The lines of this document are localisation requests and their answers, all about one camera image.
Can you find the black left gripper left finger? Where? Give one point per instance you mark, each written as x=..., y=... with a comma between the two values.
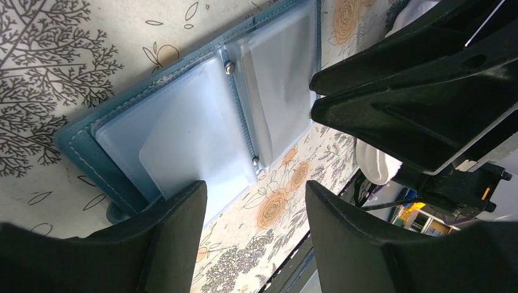
x=154, y=251

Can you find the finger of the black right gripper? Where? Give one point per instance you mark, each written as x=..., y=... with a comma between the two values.
x=452, y=40

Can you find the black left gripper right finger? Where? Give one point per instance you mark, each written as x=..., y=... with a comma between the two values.
x=358, y=252

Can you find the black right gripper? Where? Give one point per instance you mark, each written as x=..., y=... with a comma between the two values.
x=449, y=138

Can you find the blue card holder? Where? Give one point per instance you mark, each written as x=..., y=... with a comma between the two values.
x=193, y=121

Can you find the light grey credit card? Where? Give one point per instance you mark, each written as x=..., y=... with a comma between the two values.
x=278, y=65

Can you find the white folded towel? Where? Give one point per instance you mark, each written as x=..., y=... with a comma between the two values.
x=378, y=166

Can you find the background storage shelves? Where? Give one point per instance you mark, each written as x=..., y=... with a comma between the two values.
x=420, y=218

